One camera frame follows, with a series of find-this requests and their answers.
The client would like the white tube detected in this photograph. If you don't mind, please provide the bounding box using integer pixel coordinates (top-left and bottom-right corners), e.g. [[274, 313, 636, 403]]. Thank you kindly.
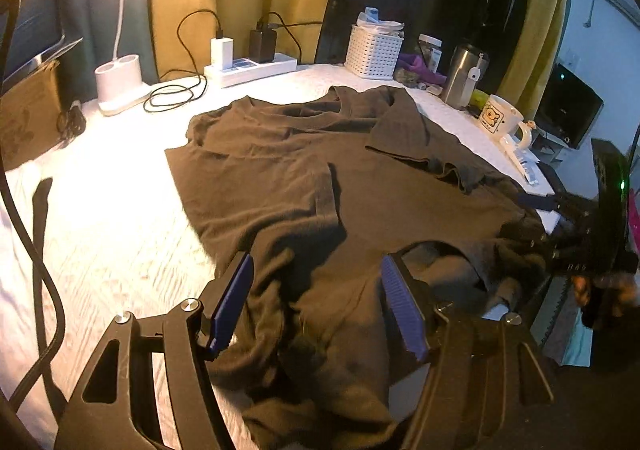
[[500, 135, 542, 187]]

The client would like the white desk lamp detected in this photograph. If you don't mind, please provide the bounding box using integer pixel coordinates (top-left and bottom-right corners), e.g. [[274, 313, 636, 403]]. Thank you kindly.
[[75, 0, 186, 117]]

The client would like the white charger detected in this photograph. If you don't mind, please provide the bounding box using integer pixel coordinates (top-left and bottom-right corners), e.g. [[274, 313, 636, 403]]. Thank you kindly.
[[210, 36, 234, 71]]

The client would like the purple cloth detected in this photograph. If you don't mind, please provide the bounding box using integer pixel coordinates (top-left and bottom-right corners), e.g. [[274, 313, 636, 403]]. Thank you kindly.
[[397, 54, 446, 87]]

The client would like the brown t-shirt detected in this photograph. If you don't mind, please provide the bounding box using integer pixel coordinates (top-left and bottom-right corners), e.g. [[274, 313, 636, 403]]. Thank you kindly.
[[165, 85, 566, 450]]

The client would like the person's right hand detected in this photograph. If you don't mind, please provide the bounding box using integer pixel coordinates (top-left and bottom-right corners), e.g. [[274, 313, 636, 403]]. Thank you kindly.
[[572, 275, 636, 317]]

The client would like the clear jar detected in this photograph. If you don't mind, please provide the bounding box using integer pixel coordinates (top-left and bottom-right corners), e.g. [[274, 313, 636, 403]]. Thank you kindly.
[[417, 34, 444, 74]]

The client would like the black charger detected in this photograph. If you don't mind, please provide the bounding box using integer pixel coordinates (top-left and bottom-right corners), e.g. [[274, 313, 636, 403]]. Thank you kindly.
[[249, 23, 276, 64]]

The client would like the thick black cable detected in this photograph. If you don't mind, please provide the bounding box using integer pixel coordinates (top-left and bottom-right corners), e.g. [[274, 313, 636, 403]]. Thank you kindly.
[[0, 0, 67, 406]]

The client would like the black monitor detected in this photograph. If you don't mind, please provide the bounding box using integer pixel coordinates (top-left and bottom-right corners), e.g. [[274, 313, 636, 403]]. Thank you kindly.
[[535, 63, 604, 149]]

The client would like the blue white packet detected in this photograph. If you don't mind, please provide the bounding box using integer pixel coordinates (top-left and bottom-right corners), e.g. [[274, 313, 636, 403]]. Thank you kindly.
[[357, 7, 405, 37]]

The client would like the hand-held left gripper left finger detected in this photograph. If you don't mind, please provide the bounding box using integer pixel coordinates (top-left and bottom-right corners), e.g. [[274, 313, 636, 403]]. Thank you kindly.
[[52, 251, 256, 450]]

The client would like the tablet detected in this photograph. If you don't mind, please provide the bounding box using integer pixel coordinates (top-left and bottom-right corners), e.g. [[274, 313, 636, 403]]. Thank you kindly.
[[2, 36, 84, 82]]

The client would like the dark green curtain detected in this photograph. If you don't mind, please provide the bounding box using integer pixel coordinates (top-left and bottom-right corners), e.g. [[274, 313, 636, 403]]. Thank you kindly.
[[52, 0, 162, 92]]

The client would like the black coiled cable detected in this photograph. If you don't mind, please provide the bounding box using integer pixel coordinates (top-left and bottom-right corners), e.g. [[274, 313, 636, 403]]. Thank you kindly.
[[56, 100, 87, 143]]

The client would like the cardboard box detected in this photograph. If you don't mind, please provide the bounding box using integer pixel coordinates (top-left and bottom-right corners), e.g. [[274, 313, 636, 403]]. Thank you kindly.
[[0, 59, 63, 172]]

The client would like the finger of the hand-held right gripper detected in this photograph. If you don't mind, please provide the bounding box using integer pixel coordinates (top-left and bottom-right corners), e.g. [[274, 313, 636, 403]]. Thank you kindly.
[[501, 220, 564, 272], [517, 193, 569, 216]]

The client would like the white plastic basket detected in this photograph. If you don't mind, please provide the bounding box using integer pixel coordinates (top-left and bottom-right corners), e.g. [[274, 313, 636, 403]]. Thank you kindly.
[[346, 24, 405, 80]]

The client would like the white power strip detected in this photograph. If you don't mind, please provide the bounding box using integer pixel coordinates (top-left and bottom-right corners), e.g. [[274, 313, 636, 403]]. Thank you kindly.
[[204, 53, 298, 88]]

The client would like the white textured bedspread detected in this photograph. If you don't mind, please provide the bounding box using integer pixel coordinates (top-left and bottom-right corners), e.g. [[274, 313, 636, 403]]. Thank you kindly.
[[0, 64, 563, 450]]

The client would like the black charger cable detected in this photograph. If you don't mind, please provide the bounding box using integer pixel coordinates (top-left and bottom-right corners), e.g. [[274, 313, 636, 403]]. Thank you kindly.
[[262, 12, 323, 66], [144, 9, 223, 113]]

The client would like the steel tumbler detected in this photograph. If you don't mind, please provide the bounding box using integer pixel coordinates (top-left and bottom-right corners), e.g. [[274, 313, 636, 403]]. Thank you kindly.
[[440, 43, 488, 111]]

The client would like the white printed mug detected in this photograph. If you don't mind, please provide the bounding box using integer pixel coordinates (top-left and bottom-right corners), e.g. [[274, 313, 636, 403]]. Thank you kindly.
[[475, 94, 532, 149]]

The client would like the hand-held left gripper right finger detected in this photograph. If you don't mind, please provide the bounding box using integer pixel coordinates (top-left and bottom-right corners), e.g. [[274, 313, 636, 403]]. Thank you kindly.
[[380, 251, 556, 450]]

